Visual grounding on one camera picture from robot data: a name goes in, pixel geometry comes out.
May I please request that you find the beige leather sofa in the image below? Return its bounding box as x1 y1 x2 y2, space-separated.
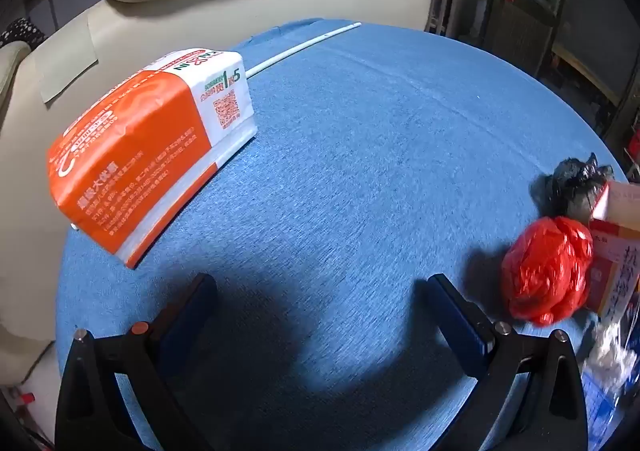
0 0 433 387

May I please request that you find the crumpled black plastic bag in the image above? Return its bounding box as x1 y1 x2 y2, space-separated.
531 152 615 227

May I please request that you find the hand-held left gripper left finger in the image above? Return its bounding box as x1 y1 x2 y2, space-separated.
55 273 218 451

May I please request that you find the crumpled red plastic bag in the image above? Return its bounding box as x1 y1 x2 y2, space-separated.
501 216 595 328

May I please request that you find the yellow and red medicine box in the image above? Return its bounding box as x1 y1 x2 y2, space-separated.
585 181 640 322

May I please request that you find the blue tablecloth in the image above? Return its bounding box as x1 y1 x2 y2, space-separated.
55 18 631 451

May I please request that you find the thin white rod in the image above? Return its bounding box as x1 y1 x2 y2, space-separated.
245 22 362 80

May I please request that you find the orange and white tissue pack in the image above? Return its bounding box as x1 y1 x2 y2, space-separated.
46 47 259 270

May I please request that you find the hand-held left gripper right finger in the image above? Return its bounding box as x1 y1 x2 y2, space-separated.
427 273 588 451

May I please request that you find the wooden door with glass pane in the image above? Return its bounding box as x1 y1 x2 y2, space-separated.
482 0 568 76

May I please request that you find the black dotted cloth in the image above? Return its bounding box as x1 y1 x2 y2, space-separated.
0 17 47 49

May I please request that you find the wooden baby crib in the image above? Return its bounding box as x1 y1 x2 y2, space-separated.
425 0 481 39

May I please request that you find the crumpled clear plastic wrapper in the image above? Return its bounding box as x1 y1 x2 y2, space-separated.
582 316 638 392

